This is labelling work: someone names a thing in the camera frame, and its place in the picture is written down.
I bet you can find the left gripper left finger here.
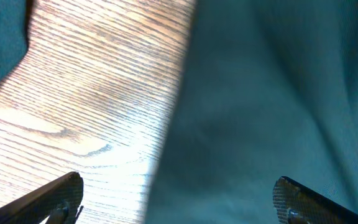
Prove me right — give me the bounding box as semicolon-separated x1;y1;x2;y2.
0;172;84;224

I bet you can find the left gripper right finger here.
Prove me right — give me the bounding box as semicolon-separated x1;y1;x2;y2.
273;176;358;224

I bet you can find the black t-shirt with logo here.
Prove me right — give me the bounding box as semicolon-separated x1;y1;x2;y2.
145;0;358;223

